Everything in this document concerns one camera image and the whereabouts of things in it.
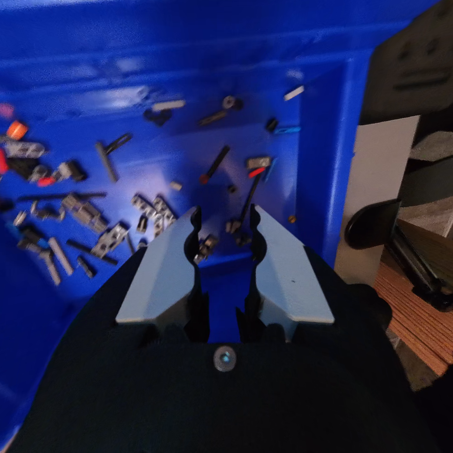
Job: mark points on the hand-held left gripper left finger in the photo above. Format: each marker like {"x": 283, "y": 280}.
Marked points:
{"x": 159, "y": 283}

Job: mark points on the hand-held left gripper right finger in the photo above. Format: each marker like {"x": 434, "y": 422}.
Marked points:
{"x": 293, "y": 283}

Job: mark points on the pile of small toy parts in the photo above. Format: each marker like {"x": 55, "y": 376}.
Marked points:
{"x": 85, "y": 212}

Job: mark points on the blue storage bin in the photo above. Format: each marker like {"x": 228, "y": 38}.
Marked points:
{"x": 247, "y": 53}

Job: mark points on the long thin black axle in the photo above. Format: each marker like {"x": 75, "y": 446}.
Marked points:
{"x": 249, "y": 198}

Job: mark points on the black chair armrest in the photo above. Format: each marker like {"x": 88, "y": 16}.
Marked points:
{"x": 371, "y": 223}

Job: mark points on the black axle with red end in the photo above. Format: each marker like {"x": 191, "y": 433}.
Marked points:
{"x": 216, "y": 162}

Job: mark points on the short black toy axle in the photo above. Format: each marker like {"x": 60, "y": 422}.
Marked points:
{"x": 118, "y": 141}

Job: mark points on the light grey toy beam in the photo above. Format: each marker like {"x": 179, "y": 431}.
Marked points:
{"x": 169, "y": 105}

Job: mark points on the black perforated mat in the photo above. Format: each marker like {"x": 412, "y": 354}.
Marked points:
{"x": 417, "y": 42}

